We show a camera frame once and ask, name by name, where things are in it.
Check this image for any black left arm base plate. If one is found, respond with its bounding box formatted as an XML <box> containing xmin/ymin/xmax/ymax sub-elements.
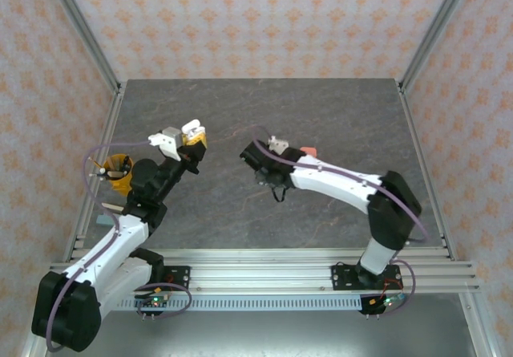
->
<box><xmin>151</xmin><ymin>265</ymin><xmax>192</xmax><ymax>292</ymax></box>

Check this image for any aluminium right frame post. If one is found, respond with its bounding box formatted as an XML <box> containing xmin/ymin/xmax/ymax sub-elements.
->
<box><xmin>398</xmin><ymin>0</ymin><xmax>480</xmax><ymax>94</ymax></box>

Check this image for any grey metal panel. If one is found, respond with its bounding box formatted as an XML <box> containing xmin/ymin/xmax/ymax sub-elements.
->
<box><xmin>22</xmin><ymin>308</ymin><xmax>495</xmax><ymax>357</ymax></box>

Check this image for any aluminium left table side rail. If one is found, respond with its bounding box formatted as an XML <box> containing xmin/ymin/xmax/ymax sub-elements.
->
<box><xmin>63</xmin><ymin>82</ymin><xmax>127</xmax><ymax>262</ymax></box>

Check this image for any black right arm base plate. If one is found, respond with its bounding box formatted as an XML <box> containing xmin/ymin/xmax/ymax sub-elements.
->
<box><xmin>330</xmin><ymin>263</ymin><xmax>402</xmax><ymax>292</ymax></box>

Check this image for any white earbud charging case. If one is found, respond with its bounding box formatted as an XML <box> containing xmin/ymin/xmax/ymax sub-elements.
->
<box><xmin>180</xmin><ymin>118</ymin><xmax>207</xmax><ymax>140</ymax></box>

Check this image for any aluminium table side rail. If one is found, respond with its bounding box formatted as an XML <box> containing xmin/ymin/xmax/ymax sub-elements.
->
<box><xmin>63</xmin><ymin>82</ymin><xmax>127</xmax><ymax>262</ymax></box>
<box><xmin>398</xmin><ymin>82</ymin><xmax>458</xmax><ymax>261</ymax></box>

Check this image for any grey slotted cable duct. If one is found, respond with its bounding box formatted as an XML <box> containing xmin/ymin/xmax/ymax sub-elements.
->
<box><xmin>116</xmin><ymin>297</ymin><xmax>362</xmax><ymax>312</ymax></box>

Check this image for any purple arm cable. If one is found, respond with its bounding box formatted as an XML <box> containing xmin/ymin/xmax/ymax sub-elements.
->
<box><xmin>252</xmin><ymin>125</ymin><xmax>431</xmax><ymax>318</ymax></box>
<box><xmin>45</xmin><ymin>139</ymin><xmax>193</xmax><ymax>353</ymax></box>

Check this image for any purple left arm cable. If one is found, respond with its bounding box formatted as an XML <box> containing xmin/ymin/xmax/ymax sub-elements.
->
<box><xmin>45</xmin><ymin>139</ymin><xmax>193</xmax><ymax>353</ymax></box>

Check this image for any aluminium left frame post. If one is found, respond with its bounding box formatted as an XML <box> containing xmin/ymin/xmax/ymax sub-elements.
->
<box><xmin>42</xmin><ymin>0</ymin><xmax>122</xmax><ymax>94</ymax></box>

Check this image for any yellow pen cup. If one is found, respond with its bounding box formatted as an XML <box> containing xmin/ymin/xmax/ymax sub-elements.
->
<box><xmin>95</xmin><ymin>152</ymin><xmax>135</xmax><ymax>197</ymax></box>

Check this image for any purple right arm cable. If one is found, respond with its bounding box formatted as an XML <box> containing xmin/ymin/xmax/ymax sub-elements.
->
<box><xmin>252</xmin><ymin>125</ymin><xmax>431</xmax><ymax>318</ymax></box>

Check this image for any aluminium right table side rail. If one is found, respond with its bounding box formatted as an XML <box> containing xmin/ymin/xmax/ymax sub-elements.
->
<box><xmin>398</xmin><ymin>82</ymin><xmax>458</xmax><ymax>261</ymax></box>

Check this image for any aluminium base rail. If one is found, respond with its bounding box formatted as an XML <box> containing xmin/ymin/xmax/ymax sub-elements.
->
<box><xmin>46</xmin><ymin>247</ymin><xmax>482</xmax><ymax>294</ymax></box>

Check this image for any aluminium frame post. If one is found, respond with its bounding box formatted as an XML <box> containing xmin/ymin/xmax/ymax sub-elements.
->
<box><xmin>42</xmin><ymin>0</ymin><xmax>122</xmax><ymax>94</ymax></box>
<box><xmin>398</xmin><ymin>0</ymin><xmax>480</xmax><ymax>94</ymax></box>

